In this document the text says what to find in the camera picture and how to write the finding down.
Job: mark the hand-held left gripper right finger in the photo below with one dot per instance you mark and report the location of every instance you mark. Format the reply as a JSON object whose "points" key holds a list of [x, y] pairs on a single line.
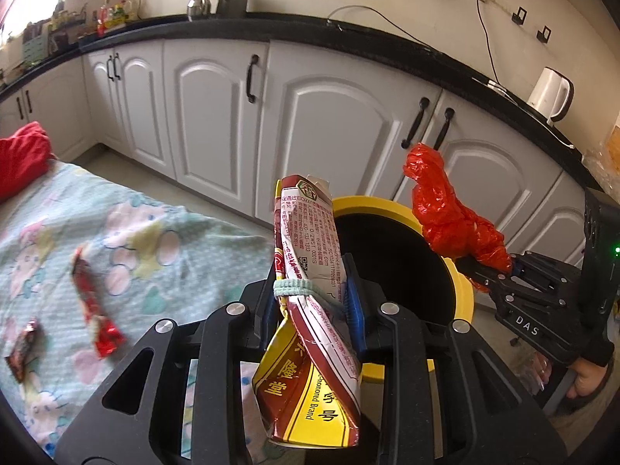
{"points": [[358, 319]]}

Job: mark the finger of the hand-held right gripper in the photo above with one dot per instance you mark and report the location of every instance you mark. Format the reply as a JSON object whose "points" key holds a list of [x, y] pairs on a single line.
{"points": [[503, 288], [552, 273]]}

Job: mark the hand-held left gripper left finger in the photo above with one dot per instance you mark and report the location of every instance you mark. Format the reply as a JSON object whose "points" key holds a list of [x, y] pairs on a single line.
{"points": [[261, 315]]}

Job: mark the yellow trash bin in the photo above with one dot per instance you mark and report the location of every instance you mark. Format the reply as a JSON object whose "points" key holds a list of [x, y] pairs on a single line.
{"points": [[460, 300]]}

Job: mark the red plastic bag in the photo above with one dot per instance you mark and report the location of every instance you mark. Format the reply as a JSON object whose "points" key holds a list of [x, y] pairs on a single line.
{"points": [[445, 213]]}

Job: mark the red yellow snack packet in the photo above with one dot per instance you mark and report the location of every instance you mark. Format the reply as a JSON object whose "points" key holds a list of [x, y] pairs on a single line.
{"points": [[310, 232]]}

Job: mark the person's right forearm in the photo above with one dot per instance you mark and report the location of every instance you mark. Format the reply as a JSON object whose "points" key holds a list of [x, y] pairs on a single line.
{"points": [[598, 351]]}

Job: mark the person's right hand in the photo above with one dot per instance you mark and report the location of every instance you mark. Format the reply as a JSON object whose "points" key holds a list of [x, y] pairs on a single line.
{"points": [[588, 380]]}

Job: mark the clear plastic bag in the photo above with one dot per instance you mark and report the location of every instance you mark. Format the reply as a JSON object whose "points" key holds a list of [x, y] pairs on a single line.
{"points": [[608, 155]]}

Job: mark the light blue printed blanket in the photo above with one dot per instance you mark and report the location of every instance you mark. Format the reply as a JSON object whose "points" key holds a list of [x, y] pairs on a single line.
{"points": [[145, 261]]}

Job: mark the red shiny snack wrapper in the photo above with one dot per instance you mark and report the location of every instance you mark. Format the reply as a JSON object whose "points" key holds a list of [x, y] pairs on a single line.
{"points": [[94, 310]]}

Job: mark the white electric kettle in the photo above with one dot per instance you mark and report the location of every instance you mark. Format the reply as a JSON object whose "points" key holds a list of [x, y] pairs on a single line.
{"points": [[547, 94]]}

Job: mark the white kitchen cabinet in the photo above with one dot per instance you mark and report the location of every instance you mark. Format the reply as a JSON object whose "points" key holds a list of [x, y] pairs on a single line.
{"points": [[203, 121]]}

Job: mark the dark brown snack wrapper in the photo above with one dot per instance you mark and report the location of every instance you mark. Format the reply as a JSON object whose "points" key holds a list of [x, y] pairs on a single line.
{"points": [[24, 348]]}

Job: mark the red cloth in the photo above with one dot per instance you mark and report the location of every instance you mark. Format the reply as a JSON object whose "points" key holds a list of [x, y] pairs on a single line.
{"points": [[24, 155]]}

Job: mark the dark metal canister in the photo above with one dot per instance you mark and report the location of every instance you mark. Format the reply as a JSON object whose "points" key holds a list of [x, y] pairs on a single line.
{"points": [[232, 2]]}

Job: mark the metal teapot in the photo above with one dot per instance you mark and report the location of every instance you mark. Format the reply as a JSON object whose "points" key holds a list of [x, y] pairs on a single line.
{"points": [[198, 6]]}

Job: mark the group of condiment bottles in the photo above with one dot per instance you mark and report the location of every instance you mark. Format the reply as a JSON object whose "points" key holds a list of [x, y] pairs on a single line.
{"points": [[116, 15]]}

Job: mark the black wall hook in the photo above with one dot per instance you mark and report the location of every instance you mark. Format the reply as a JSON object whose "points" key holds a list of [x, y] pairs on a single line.
{"points": [[520, 15], [544, 34]]}

